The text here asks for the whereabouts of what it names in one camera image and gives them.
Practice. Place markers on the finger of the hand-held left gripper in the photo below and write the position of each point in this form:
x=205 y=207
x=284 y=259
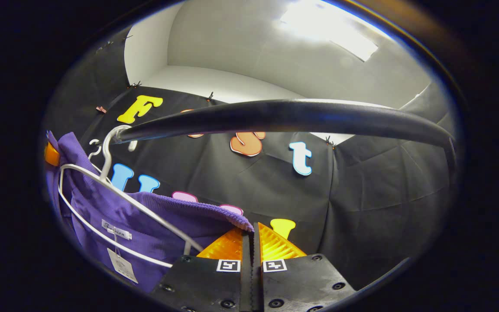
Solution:
x=51 y=155

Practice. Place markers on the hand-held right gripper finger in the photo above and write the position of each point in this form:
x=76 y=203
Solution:
x=257 y=286
x=246 y=286

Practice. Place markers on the white plastic clothes hanger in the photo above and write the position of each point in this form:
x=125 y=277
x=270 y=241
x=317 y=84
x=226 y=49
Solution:
x=98 y=149
x=105 y=160

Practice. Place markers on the black metal clothes rack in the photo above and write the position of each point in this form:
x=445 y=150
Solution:
x=297 y=115

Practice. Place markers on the copper spring clip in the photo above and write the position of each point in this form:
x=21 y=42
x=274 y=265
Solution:
x=101 y=109

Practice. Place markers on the black backdrop cloth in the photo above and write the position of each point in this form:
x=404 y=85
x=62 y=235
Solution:
x=383 y=186

